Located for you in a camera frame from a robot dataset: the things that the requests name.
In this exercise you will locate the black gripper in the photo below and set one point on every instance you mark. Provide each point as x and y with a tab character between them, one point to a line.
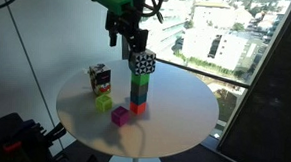
130	21

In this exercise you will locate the fabric owl block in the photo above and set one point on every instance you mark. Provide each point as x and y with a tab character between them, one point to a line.
143	62

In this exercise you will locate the grey toy block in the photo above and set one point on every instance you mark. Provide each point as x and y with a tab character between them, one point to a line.
139	89

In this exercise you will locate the blue toy block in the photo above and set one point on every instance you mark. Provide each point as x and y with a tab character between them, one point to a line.
138	99

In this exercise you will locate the lime yellow toy block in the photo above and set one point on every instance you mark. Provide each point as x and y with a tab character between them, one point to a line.
103	103

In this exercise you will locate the orange toy block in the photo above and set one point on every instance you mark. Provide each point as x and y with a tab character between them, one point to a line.
137	108

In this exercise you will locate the magenta toy block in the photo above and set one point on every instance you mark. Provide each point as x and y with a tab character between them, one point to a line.
120	116

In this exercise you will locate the small juice carton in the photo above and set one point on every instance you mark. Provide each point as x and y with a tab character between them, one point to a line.
100	80

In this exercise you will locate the dark window railing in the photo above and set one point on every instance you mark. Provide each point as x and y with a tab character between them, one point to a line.
202	73

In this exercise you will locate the white building outside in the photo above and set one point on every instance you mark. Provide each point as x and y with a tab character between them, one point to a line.
227	48

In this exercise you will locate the black equipment pile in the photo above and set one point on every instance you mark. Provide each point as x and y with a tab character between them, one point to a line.
18	141

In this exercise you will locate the black side panel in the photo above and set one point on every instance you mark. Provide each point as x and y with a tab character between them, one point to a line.
271	97

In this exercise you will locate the grey window frame post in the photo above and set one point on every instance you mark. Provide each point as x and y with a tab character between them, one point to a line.
125	50

